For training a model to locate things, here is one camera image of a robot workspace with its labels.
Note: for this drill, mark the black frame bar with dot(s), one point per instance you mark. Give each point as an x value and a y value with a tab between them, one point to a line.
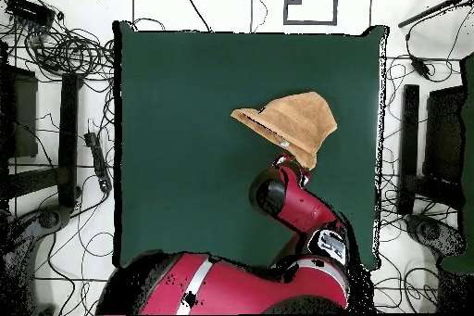
68	138
410	138

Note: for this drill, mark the black device box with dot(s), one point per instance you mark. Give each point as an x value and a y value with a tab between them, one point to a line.
29	10

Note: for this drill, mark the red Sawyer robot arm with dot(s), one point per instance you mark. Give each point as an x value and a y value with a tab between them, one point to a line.
240	286

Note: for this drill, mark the black power strip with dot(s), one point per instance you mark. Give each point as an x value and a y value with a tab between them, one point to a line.
98	160

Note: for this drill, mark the black tripod pole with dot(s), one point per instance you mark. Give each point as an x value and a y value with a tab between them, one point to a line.
426	14

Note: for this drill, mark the dark green tablecloth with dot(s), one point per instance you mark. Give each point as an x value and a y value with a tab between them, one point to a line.
185	145

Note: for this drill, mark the grey chair base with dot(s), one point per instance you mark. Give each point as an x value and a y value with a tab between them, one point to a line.
48	217
429	230

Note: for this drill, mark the black power adapter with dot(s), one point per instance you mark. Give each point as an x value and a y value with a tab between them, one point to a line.
420	67

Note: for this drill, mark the tan terry towel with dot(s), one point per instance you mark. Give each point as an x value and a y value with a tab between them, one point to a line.
300	123

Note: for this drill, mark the black flat panel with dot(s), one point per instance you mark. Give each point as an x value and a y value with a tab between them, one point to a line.
22	116
442	134

